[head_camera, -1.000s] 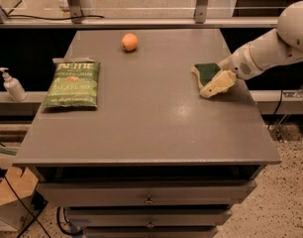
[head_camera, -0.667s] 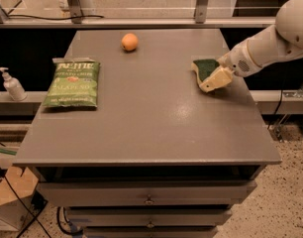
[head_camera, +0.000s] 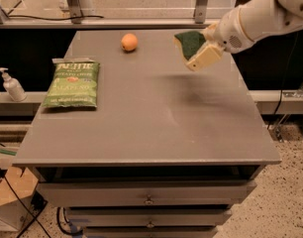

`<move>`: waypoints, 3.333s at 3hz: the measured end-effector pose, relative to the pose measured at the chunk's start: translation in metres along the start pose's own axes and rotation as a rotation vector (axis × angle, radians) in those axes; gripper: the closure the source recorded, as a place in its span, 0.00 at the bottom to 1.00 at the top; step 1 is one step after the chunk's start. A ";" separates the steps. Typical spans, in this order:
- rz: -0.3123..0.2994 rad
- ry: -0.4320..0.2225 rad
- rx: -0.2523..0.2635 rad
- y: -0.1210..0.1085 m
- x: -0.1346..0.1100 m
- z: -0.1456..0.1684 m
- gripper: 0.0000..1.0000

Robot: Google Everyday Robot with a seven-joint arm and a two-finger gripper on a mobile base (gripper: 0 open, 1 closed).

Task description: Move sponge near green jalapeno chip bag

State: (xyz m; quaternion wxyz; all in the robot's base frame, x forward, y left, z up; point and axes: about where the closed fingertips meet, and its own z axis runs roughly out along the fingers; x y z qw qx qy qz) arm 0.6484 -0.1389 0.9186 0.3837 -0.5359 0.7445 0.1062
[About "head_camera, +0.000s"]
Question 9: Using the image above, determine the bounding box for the left metal bracket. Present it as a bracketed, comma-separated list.
[66, 0, 83, 24]

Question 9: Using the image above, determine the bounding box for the grey drawer cabinet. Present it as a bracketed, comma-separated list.
[12, 29, 282, 238]

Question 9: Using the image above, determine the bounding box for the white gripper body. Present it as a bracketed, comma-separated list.
[213, 5, 255, 54]

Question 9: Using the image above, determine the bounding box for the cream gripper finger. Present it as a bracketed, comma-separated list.
[185, 43, 224, 71]
[201, 23, 218, 42]

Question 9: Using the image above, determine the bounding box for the metal bracket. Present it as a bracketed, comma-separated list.
[194, 0, 208, 24]
[66, 0, 83, 24]

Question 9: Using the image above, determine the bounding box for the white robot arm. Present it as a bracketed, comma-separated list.
[185, 0, 303, 71]

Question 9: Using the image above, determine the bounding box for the orange fruit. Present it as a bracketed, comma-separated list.
[121, 34, 138, 52]

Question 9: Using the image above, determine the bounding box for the green and yellow sponge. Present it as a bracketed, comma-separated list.
[174, 31, 206, 60]

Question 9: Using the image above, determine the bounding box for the white pump bottle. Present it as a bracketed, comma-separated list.
[0, 67, 27, 102]

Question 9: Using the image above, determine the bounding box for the green jalapeno chip bag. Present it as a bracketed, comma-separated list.
[42, 59, 100, 108]

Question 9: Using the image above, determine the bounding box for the top grey drawer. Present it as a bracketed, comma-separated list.
[38, 180, 256, 207]

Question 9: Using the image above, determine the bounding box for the bottom grey drawer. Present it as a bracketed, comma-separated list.
[84, 227, 218, 238]

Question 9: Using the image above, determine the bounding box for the black cable on ledge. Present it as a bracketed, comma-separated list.
[7, 13, 106, 21]

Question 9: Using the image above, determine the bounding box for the cardboard box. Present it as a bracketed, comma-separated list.
[0, 167, 38, 232]

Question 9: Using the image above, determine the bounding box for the middle grey drawer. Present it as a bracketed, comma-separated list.
[66, 207, 231, 228]

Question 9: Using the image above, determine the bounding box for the black cable under cabinet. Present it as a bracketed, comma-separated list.
[55, 206, 84, 238]

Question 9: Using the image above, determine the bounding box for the grey drawer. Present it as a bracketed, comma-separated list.
[66, 207, 231, 228]
[38, 180, 256, 207]
[84, 227, 218, 238]

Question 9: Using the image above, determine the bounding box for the black cable on floor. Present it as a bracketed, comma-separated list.
[0, 156, 52, 238]

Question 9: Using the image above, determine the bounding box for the right metal bracket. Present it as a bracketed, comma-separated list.
[194, 0, 208, 24]

